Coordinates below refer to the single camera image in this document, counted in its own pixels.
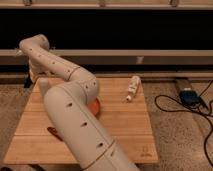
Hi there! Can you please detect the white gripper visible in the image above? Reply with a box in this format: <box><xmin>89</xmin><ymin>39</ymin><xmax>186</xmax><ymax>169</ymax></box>
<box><xmin>29</xmin><ymin>59</ymin><xmax>53</xmax><ymax>78</ymax></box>

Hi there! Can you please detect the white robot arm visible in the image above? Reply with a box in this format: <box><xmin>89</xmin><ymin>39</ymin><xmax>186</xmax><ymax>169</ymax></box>
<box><xmin>19</xmin><ymin>34</ymin><xmax>140</xmax><ymax>171</ymax></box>

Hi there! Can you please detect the orange ceramic bowl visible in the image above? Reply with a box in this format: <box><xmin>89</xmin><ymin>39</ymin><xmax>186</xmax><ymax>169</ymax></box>
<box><xmin>89</xmin><ymin>99</ymin><xmax>100</xmax><ymax>116</ymax></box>

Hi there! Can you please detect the white tube bottle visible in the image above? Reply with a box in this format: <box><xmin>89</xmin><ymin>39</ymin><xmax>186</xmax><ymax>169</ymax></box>
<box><xmin>126</xmin><ymin>76</ymin><xmax>141</xmax><ymax>102</ymax></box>

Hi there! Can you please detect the wooden table board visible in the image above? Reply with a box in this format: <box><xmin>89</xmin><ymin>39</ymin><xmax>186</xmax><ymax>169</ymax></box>
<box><xmin>4</xmin><ymin>78</ymin><xmax>158</xmax><ymax>164</ymax></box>

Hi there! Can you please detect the blue power adapter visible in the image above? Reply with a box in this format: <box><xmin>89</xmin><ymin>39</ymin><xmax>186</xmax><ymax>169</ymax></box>
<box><xmin>179</xmin><ymin>90</ymin><xmax>199</xmax><ymax>106</ymax></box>

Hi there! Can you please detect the black cable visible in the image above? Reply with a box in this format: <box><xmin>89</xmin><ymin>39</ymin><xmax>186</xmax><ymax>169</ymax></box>
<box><xmin>154</xmin><ymin>79</ymin><xmax>213</xmax><ymax>168</ymax></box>

